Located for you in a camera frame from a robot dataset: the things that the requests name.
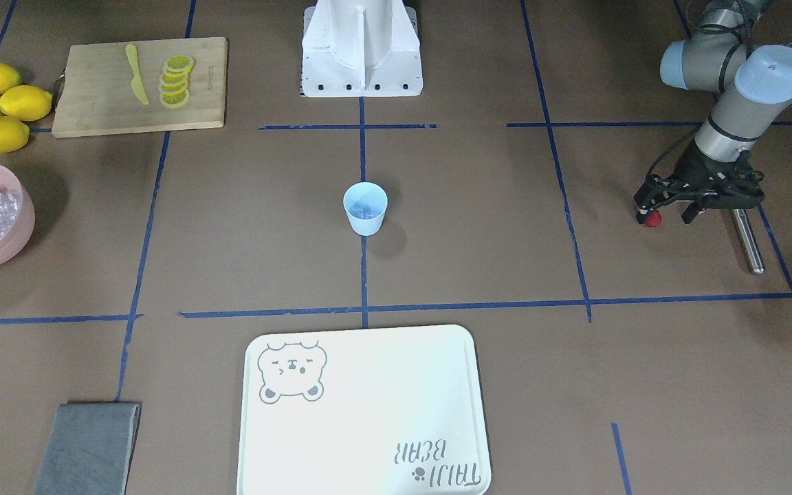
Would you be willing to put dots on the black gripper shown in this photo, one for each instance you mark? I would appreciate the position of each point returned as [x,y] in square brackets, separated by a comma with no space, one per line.
[700,165]

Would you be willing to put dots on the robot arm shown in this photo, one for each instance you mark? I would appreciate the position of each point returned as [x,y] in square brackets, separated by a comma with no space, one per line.
[753,85]

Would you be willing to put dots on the light blue plastic cup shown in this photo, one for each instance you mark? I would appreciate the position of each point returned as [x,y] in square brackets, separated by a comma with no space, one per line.
[370,193]

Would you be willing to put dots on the steel muddler black tip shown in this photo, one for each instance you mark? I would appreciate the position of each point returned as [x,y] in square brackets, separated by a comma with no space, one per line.
[748,242]

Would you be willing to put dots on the white bear tray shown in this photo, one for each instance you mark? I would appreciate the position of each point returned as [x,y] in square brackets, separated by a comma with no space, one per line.
[363,411]

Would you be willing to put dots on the lemon slice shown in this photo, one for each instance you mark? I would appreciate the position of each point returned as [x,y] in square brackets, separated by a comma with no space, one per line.
[172,79]
[179,64]
[173,89]
[174,100]

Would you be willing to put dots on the yellow plastic knife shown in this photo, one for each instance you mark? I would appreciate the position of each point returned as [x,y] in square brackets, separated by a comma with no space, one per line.
[136,82]

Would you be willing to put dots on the wooden cutting board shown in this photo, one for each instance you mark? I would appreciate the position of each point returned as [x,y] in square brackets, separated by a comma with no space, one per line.
[97,97]

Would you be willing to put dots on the grey folded cloth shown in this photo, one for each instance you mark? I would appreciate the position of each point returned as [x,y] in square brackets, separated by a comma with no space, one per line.
[89,449]

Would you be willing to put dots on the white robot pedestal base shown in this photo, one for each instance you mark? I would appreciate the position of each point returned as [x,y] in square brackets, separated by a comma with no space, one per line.
[361,49]

